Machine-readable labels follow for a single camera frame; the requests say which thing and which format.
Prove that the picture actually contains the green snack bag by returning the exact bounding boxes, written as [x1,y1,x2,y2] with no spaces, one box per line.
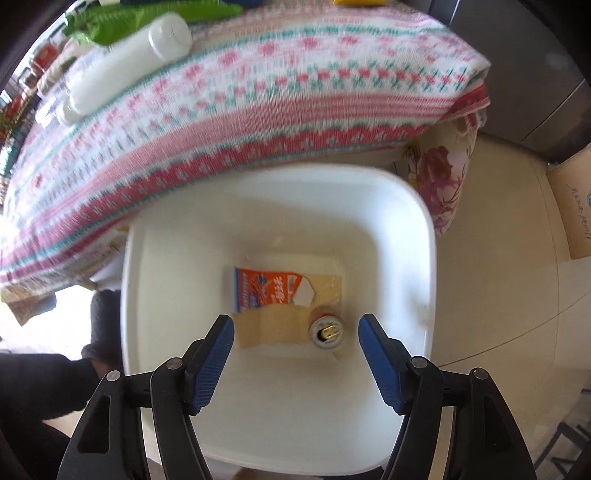
[63,1,243,46]

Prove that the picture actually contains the dark grey refrigerator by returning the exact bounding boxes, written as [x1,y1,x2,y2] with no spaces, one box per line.
[408,1,590,162]

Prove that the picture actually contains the black wire rack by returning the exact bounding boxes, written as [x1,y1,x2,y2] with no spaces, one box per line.
[1,25,69,209]

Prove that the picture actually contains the grey slipper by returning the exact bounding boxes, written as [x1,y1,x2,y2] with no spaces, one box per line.
[81,290,123,370]

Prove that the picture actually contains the patterned knit tablecloth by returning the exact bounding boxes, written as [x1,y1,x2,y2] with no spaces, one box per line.
[1,1,491,303]

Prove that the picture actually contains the cardboard box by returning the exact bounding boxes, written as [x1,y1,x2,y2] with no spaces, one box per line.
[547,145,591,259]

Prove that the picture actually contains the yellow wrapper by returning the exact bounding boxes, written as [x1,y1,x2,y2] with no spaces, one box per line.
[332,0,389,7]

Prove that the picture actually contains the red drink can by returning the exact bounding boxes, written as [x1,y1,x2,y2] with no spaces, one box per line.
[308,306,344,349]

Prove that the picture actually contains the white plastic bottle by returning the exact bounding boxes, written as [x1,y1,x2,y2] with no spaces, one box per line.
[56,13,192,126]

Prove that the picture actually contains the orange white milk carton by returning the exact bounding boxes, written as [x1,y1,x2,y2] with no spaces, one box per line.
[232,268,345,348]

